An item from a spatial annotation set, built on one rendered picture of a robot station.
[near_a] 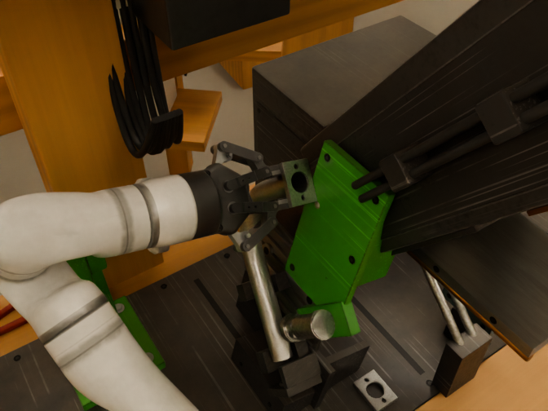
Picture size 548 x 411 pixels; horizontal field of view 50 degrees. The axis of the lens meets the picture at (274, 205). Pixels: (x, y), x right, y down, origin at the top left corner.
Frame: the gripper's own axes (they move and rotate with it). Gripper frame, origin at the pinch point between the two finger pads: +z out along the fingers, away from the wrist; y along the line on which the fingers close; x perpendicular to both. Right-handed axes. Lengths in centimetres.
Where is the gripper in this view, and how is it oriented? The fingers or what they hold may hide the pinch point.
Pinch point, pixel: (282, 186)
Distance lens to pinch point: 73.5
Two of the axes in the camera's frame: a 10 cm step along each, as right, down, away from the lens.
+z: 8.1, -1.9, 5.6
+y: -2.2, -9.8, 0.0
